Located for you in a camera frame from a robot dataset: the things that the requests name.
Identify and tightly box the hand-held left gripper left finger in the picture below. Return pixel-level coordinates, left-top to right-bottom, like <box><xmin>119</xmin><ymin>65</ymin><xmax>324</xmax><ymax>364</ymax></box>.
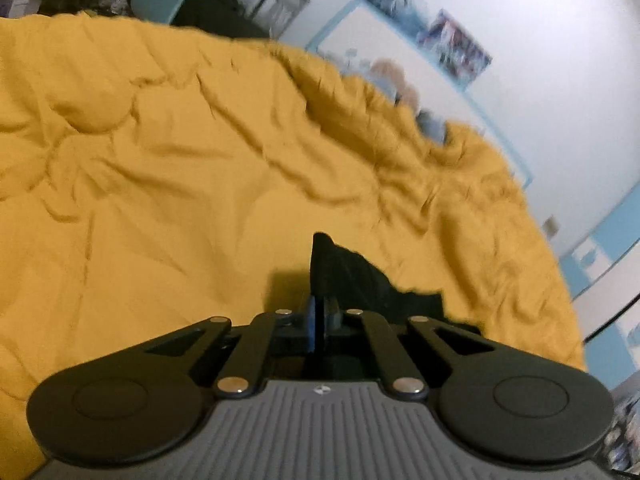
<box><xmin>132</xmin><ymin>297</ymin><xmax>320</xmax><ymax>402</ymax></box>

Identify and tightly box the yellow blanket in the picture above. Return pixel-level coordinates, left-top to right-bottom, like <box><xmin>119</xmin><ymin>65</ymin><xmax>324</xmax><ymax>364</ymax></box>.
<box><xmin>0</xmin><ymin>12</ymin><xmax>589</xmax><ymax>480</ymax></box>

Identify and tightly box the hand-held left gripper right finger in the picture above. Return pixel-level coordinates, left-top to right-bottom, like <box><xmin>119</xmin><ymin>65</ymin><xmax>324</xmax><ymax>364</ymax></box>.
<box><xmin>319</xmin><ymin>296</ymin><xmax>499</xmax><ymax>403</ymax></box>

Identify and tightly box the black small garment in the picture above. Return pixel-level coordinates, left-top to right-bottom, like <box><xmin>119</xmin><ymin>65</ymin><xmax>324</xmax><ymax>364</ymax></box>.
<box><xmin>307</xmin><ymin>231</ymin><xmax>484</xmax><ymax>337</ymax></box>

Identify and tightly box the figure print wall poster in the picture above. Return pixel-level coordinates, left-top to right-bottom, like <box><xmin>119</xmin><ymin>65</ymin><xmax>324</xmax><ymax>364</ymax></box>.
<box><xmin>416</xmin><ymin>9</ymin><xmax>493</xmax><ymax>83</ymax></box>

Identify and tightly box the white headboard with blue frame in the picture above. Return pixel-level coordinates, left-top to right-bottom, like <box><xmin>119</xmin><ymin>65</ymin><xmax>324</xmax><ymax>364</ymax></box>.
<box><xmin>304</xmin><ymin>0</ymin><xmax>534</xmax><ymax>190</ymax></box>

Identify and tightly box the white and blue shelf unit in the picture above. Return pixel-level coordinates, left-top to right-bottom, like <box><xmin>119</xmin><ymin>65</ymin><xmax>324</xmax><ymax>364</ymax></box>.
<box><xmin>559</xmin><ymin>199</ymin><xmax>640</xmax><ymax>343</ymax></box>

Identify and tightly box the brown and blue plush toy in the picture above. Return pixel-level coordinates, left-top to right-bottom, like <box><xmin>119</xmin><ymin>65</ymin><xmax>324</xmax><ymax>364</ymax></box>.
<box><xmin>369</xmin><ymin>57</ymin><xmax>452</xmax><ymax>147</ymax></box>

